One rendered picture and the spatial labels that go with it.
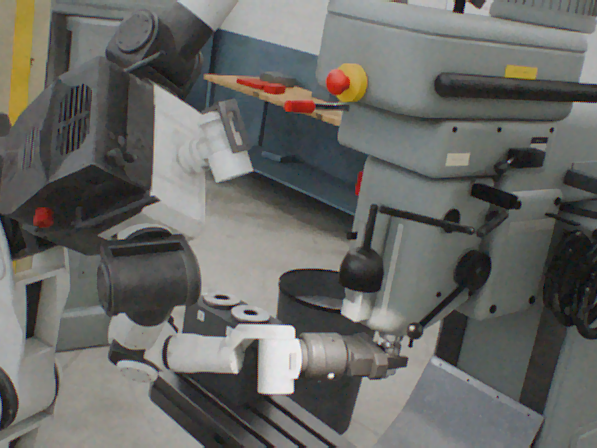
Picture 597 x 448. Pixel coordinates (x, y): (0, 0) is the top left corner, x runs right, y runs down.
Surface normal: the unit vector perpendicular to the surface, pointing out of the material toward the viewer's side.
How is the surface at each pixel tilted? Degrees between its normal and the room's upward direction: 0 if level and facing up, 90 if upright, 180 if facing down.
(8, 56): 90
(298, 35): 90
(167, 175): 59
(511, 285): 90
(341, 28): 90
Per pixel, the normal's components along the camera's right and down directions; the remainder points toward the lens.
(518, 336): -0.75, 0.07
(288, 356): 0.41, -0.05
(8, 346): -0.47, 0.18
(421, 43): -0.17, 0.25
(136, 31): -0.48, -0.32
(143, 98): 0.83, -0.26
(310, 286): 0.37, 0.26
